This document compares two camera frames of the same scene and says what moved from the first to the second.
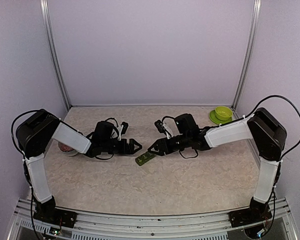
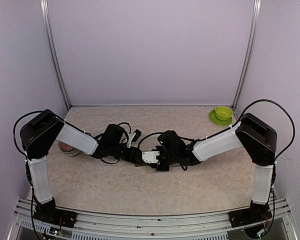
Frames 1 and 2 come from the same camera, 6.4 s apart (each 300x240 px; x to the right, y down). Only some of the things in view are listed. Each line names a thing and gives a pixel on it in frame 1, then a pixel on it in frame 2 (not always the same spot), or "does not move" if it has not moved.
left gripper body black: x=122 y=149 to x=132 y=156
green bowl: x=223 y=113 does not move
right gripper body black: x=172 y=148 to x=165 y=168
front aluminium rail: x=277 y=224 does not move
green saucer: x=214 y=119 does not move
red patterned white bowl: x=66 y=150 does not move
